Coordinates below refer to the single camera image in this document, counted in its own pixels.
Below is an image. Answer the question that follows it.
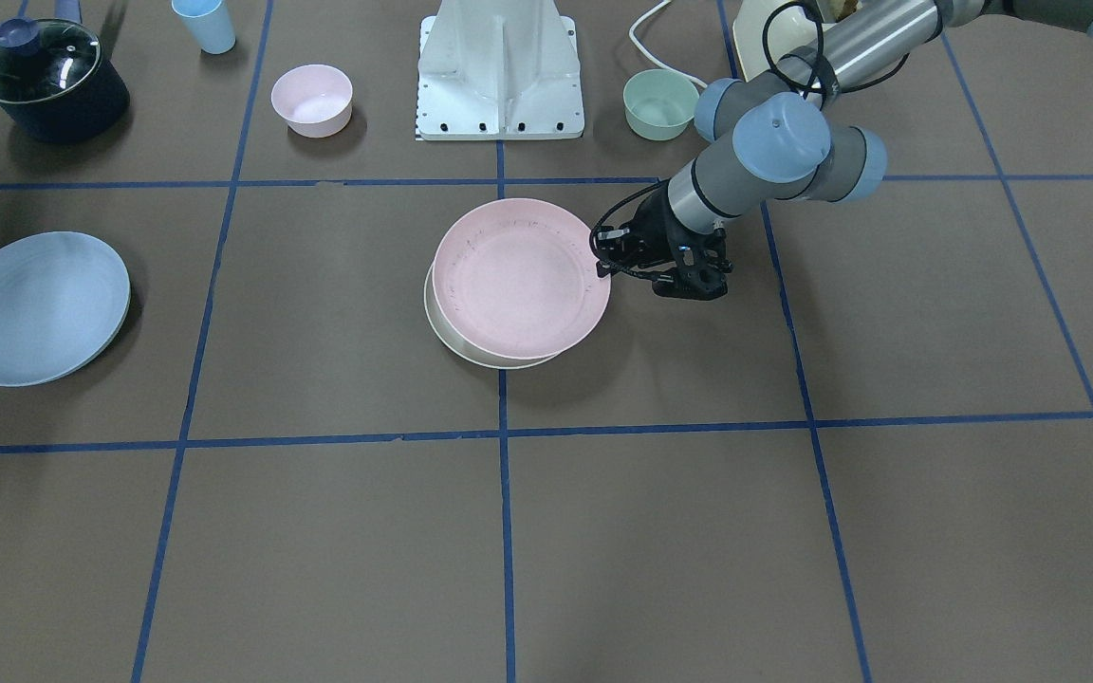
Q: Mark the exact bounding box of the blue plate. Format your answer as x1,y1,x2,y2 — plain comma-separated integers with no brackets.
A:
0,231,133,388

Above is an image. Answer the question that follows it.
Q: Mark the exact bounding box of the green bowl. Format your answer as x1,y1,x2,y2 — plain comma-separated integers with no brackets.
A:
621,69,701,141

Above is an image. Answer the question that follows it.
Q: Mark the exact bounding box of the light blue cup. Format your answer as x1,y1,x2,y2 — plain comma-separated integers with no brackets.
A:
171,0,237,55

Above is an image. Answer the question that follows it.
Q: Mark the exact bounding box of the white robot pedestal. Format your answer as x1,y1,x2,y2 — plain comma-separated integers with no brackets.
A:
416,1,586,141

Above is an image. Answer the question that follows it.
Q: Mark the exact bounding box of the pink plate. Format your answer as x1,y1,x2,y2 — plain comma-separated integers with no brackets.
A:
432,198,611,360

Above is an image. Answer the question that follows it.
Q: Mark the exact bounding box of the cream plate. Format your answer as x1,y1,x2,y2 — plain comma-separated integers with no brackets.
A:
422,267,559,369

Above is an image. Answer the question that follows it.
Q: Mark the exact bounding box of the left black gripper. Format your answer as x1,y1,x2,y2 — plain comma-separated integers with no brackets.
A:
591,197,700,278

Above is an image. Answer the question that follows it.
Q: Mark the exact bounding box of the dark blue lidded pot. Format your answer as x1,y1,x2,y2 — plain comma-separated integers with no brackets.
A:
0,1,131,144

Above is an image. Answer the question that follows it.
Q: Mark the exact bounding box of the cream toaster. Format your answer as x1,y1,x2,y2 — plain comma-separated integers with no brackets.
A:
732,1,816,81

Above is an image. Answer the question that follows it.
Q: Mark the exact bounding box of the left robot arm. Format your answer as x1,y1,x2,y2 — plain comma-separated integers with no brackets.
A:
589,1,1093,301

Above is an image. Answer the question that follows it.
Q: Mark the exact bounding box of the pink bowl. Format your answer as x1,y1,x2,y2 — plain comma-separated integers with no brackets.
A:
270,64,355,138

